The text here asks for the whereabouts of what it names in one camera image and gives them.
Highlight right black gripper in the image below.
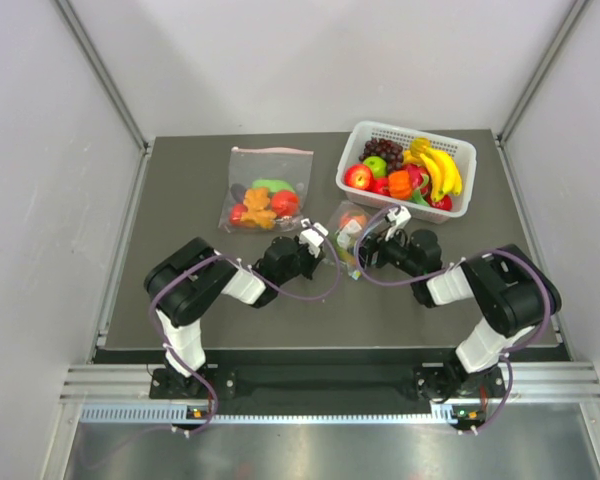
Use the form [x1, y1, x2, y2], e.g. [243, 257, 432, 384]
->
[348, 224, 422, 278]

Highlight blue-zip clear bag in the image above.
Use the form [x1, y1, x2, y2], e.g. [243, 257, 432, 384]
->
[327, 201, 371, 280]

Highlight fake peach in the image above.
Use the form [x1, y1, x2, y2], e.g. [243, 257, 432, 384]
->
[339, 211, 368, 236]

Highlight orange green fake mango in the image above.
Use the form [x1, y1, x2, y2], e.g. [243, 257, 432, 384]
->
[335, 238, 357, 268]

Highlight orange fake pumpkin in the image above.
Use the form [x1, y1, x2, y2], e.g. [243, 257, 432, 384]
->
[387, 170, 413, 201]

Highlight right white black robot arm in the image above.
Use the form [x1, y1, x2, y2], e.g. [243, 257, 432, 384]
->
[354, 229, 562, 396]

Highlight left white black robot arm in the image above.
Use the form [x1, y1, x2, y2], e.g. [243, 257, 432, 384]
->
[143, 219, 328, 397]

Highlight red fake tomato in bag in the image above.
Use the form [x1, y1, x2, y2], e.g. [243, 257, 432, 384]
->
[270, 190, 299, 217]

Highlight green fake pepper in bag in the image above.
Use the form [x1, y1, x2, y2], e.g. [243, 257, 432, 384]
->
[251, 178, 295, 194]

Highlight pink-zip clear bag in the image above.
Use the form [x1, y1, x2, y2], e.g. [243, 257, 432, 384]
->
[218, 146, 314, 233]

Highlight orange fake ginger in bag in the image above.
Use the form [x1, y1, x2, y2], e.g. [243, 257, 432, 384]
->
[242, 188, 277, 230]

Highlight red fake strawberry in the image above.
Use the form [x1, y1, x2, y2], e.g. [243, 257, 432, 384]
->
[426, 195, 453, 211]

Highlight small red fake chili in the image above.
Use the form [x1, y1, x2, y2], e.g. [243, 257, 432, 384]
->
[229, 203, 248, 226]

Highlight red fake apple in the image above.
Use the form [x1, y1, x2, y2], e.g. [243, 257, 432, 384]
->
[344, 164, 374, 191]

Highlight pink fake dragon fruit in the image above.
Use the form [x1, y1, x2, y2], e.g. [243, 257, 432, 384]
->
[405, 163, 431, 205]

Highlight yellow fake banana bunch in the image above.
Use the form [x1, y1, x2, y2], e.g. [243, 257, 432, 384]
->
[403, 137, 464, 204]

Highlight green fake apple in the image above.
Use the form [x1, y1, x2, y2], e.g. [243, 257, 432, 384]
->
[363, 156, 387, 179]

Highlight purple fake grapes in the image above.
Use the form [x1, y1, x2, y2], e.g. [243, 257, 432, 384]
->
[358, 137, 404, 177]

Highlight white plastic basket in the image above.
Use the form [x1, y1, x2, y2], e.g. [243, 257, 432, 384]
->
[336, 121, 477, 224]

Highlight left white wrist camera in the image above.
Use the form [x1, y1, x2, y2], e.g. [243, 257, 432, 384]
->
[299, 223, 328, 249]

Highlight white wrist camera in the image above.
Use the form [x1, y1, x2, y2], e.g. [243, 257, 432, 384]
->
[299, 223, 328, 249]
[384, 206, 411, 241]

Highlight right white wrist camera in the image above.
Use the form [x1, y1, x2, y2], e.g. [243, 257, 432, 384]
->
[384, 206, 411, 241]

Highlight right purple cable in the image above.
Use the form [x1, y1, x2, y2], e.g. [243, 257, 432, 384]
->
[353, 203, 551, 436]

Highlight purple cable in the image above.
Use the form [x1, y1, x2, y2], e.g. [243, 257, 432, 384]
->
[148, 227, 342, 436]
[353, 203, 551, 436]

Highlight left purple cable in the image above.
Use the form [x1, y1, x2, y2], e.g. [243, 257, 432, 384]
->
[148, 227, 342, 436]

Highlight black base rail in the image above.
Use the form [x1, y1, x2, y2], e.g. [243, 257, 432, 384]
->
[149, 348, 490, 401]

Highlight slotted cable duct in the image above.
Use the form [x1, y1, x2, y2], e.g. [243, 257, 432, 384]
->
[80, 404, 460, 425]

